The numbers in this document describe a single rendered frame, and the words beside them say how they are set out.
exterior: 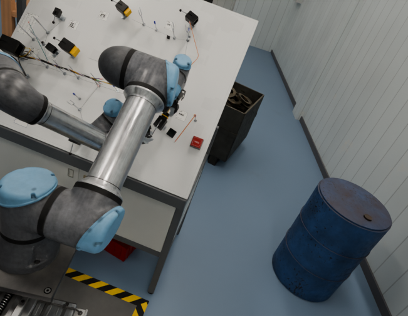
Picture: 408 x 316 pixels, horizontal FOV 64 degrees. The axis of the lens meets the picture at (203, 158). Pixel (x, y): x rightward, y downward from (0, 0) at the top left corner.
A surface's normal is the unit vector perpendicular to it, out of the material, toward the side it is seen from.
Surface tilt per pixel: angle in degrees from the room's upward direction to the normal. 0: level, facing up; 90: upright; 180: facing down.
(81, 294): 0
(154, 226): 90
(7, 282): 0
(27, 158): 90
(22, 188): 7
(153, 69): 34
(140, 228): 90
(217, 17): 50
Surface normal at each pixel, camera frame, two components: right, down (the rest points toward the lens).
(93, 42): 0.01, -0.14
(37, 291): 0.29, -0.80
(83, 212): 0.15, -0.38
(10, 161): -0.23, 0.48
